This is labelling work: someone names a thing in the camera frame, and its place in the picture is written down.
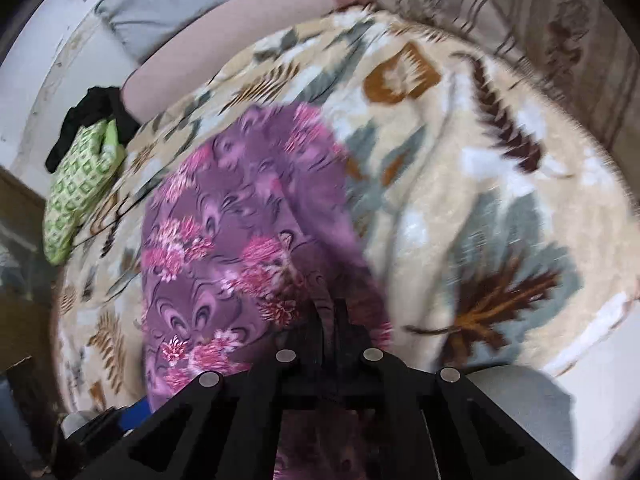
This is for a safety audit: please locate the green patterned cloth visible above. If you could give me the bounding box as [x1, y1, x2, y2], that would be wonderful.
[42, 119, 125, 266]

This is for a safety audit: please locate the purple floral garment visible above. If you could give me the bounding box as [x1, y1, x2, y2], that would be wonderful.
[141, 102, 393, 410]

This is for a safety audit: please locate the brown striped pillow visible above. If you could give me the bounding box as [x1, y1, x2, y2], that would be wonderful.
[376, 0, 639, 172]

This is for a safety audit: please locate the cream leaf-pattern fleece blanket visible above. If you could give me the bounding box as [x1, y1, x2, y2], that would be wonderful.
[54, 9, 639, 412]

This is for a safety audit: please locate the grey trouser leg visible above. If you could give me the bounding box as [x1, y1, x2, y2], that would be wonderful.
[468, 365, 575, 470]

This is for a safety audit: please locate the pink bolster pillow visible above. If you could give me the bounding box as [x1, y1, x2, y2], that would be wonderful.
[120, 0, 371, 124]

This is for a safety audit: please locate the black garment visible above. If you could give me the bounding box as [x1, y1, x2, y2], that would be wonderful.
[44, 87, 140, 174]

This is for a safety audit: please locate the white headboard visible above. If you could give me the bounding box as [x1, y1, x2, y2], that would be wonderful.
[1, 0, 138, 196]

